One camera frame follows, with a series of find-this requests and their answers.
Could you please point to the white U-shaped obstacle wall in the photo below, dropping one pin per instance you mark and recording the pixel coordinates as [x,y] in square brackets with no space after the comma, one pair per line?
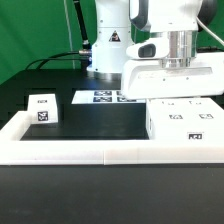
[15,151]

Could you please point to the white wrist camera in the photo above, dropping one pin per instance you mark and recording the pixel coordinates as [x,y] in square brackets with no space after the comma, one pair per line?
[153,48]

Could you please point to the white tag base sheet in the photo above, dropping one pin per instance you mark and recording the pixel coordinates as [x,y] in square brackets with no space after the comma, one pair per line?
[101,97]

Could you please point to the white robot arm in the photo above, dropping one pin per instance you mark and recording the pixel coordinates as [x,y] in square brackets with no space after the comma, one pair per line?
[123,23]

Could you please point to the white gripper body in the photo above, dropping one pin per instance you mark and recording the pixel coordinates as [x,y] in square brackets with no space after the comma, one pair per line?
[146,79]

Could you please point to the white cabinet top with knob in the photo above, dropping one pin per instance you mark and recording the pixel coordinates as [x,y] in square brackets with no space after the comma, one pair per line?
[43,108]

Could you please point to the green backdrop curtain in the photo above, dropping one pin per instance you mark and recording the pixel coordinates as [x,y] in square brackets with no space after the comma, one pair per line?
[36,29]

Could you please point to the white cabinet body box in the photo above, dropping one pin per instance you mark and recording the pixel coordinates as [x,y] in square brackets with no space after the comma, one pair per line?
[184,119]

